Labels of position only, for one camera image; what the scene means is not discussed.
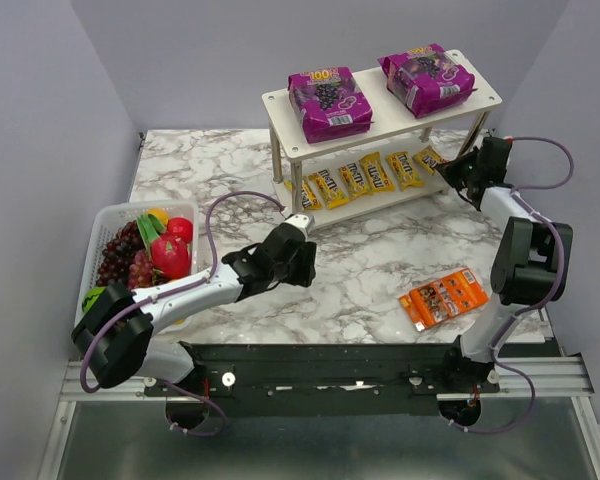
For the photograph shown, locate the yellow M&M bag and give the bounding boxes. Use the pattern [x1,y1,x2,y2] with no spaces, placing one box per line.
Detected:
[386,151,424,191]
[359,152,395,194]
[301,176,322,211]
[413,145,447,175]
[338,162,371,200]
[309,169,350,210]

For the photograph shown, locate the orange snack package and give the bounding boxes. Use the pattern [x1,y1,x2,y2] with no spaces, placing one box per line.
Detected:
[399,268,489,332]

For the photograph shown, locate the red dragon fruit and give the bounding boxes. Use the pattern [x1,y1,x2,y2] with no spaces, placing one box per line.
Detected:
[149,233,191,280]

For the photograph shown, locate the red apple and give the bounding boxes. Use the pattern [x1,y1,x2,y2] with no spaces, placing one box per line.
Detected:
[167,217,194,244]

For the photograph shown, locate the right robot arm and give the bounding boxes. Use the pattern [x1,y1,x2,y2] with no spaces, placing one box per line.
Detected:
[436,137,573,383]

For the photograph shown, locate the small green watermelon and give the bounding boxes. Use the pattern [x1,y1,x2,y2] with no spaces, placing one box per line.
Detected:
[81,286,106,314]

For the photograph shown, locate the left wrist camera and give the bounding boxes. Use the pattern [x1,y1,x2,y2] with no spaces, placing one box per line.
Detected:
[284,213,315,238]

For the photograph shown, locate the purple grape bunch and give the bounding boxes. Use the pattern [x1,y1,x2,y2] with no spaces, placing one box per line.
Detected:
[96,221,155,290]

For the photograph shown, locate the purple grape candy bag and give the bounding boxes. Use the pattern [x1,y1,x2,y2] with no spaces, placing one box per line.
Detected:
[287,66,373,144]
[378,43,475,118]

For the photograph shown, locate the white two-tier shelf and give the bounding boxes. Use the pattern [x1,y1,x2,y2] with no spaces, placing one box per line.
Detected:
[262,50,502,212]

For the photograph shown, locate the white plastic fruit basket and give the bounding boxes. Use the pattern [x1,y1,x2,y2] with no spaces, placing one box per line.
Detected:
[74,200,202,325]

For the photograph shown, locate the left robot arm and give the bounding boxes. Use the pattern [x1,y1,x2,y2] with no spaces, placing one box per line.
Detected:
[71,214,317,393]

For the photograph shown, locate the orange fruit top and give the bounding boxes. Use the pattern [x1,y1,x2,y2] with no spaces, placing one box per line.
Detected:
[146,208,170,227]

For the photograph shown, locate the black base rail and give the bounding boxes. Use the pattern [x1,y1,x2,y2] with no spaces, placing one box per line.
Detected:
[144,342,501,416]

